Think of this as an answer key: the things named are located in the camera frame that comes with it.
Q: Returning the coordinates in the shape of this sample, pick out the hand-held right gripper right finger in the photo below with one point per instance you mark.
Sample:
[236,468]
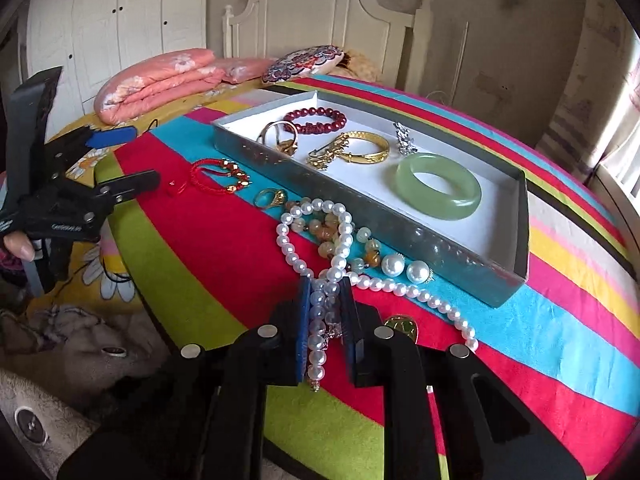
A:
[350,340]

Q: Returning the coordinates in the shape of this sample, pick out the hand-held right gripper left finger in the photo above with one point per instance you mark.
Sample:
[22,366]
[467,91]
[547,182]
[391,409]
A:
[304,340]

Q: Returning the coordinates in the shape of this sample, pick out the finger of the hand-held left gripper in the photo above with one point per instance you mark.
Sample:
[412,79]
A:
[135,182]
[112,136]

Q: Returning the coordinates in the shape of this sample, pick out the grey cardboard box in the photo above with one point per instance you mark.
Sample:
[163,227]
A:
[350,205]

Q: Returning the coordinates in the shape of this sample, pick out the green jade bangle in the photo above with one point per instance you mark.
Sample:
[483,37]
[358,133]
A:
[415,195]

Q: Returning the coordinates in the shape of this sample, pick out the gold bangle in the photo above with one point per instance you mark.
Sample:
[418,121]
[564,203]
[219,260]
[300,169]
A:
[377,152]

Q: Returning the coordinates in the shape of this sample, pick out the silver brooch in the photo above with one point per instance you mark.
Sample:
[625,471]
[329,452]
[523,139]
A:
[404,140]

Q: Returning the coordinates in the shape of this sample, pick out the person's left hand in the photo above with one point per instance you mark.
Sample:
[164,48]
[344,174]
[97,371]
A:
[20,247]

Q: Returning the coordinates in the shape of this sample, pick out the pink floral quilt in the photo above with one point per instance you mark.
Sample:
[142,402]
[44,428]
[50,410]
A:
[150,85]

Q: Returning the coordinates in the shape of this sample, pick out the yellow floral sheet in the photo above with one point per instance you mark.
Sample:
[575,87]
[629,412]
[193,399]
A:
[115,280]

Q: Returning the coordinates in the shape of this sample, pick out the white wardrobe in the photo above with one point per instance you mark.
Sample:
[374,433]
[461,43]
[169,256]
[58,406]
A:
[125,10]

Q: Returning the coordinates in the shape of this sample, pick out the grey plush coat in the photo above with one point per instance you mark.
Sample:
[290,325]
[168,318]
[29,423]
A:
[75,350]

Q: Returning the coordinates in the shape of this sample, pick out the embroidered round cushion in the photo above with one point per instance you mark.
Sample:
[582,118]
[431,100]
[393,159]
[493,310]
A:
[300,62]

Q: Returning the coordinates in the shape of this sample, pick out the white wooden headboard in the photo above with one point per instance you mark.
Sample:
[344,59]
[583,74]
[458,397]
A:
[320,20]

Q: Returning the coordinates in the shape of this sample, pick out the yellow woven cushion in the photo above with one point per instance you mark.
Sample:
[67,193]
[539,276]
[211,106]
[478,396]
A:
[362,67]

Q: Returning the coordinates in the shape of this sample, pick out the white window sill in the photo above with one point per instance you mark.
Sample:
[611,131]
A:
[615,195]

